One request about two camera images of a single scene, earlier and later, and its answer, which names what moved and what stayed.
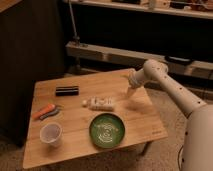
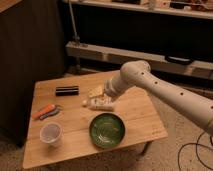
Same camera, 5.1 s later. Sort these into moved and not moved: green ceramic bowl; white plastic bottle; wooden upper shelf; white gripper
Moved: white gripper
Not moved: wooden upper shelf; green ceramic bowl; white plastic bottle
